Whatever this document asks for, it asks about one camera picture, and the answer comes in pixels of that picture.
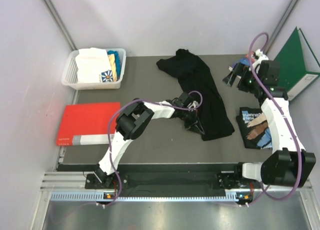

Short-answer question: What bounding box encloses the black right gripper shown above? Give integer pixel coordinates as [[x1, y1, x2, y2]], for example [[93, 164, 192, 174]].
[[222, 63, 263, 94]]

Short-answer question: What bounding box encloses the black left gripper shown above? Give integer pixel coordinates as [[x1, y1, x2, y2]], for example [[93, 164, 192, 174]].
[[178, 107, 204, 135]]

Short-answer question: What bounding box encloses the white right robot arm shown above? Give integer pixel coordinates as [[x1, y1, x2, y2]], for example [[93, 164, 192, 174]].
[[223, 60, 316, 188]]

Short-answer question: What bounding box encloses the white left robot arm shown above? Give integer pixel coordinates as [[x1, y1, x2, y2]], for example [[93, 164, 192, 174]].
[[93, 91, 205, 188]]

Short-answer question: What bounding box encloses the blue orange book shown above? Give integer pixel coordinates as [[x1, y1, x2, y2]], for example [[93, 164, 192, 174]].
[[228, 52, 256, 78]]

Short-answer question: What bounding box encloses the folded black printed t-shirt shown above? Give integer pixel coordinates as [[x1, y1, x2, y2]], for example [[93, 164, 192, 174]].
[[236, 107, 273, 149]]

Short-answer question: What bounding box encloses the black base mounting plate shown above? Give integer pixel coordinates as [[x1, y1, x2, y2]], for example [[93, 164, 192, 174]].
[[85, 170, 258, 189]]

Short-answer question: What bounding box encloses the green binder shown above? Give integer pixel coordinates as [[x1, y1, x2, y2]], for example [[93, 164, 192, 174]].
[[274, 28, 320, 101]]

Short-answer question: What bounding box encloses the blue t-shirt in basket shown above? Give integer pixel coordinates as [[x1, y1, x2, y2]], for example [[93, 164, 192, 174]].
[[107, 50, 122, 79]]

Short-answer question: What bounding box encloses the cream t-shirt in basket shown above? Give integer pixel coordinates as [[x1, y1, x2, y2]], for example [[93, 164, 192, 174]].
[[108, 54, 118, 82]]

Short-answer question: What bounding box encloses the white t-shirt with flower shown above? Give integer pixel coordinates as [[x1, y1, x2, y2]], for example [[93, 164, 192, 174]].
[[75, 48, 113, 83]]

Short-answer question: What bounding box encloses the white plastic laundry basket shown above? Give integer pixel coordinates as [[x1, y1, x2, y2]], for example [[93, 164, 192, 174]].
[[61, 48, 127, 90]]

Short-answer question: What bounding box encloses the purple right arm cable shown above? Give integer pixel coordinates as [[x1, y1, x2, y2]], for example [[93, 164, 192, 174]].
[[248, 32, 305, 207]]

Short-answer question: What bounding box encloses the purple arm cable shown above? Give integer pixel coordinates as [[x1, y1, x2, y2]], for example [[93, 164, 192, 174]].
[[248, 32, 305, 207], [106, 90, 204, 207]]

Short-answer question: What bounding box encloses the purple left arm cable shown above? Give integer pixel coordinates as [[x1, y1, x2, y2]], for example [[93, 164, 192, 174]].
[[106, 90, 204, 207]]

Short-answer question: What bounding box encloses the aluminium rail frame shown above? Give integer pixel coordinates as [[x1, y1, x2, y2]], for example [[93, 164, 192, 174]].
[[31, 185, 320, 229]]

